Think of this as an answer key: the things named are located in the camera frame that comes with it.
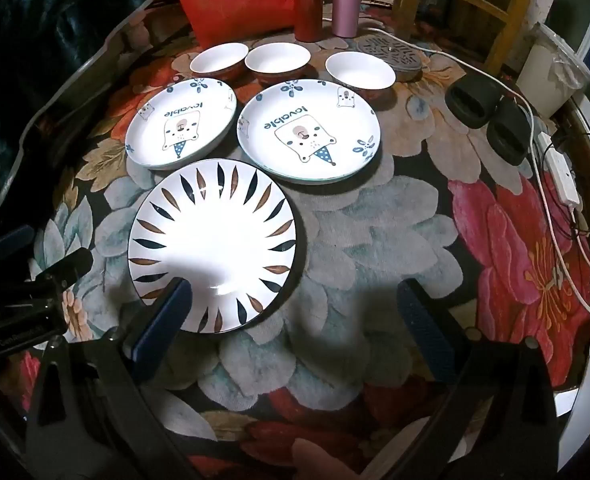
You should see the wooden chair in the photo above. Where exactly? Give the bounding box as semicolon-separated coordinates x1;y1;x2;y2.
392;0;538;73

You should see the white plastic bucket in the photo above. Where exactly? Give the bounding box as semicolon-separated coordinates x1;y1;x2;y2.
517;25;590;116

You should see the round perforated metal lid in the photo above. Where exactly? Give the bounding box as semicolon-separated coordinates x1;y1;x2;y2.
357;35;423;83

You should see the dark green velvet cloth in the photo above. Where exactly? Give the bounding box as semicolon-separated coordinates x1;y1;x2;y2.
0;0;166;171

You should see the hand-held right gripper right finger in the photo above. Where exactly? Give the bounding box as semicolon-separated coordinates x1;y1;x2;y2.
375;278;560;480

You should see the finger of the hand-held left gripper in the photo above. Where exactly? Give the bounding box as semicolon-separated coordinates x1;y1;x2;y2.
0;225;36;266
28;247;94;295

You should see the person's right hand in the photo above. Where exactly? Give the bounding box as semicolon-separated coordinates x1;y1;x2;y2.
292;437;338;480

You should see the white power strip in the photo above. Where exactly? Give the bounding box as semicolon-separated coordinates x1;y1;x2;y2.
540;132;580;211

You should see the leaf pattern white plate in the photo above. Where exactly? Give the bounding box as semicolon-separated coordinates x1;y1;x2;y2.
128;158;300;333

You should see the red bowl white inside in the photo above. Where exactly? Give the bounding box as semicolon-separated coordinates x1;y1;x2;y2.
244;42;310;83
190;42;250;81
325;51;397;101

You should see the floral printed mat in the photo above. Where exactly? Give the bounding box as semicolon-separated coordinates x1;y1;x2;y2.
22;25;590;480

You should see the black cable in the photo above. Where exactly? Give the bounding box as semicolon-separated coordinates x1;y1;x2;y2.
549;129;590;241

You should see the black slipper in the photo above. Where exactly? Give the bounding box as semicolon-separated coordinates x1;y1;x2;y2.
446;74;506;131
486;97;533;166

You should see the red metal bottle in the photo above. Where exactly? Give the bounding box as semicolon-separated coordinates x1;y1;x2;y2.
292;0;326;42

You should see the red paper bag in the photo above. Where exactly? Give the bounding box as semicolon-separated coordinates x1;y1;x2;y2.
164;0;296;48

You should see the bear print white plate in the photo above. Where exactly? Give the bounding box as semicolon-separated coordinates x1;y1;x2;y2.
237;80;382;184
125;77;238;170

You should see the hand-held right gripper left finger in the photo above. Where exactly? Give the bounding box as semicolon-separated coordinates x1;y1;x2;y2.
22;278;201;480

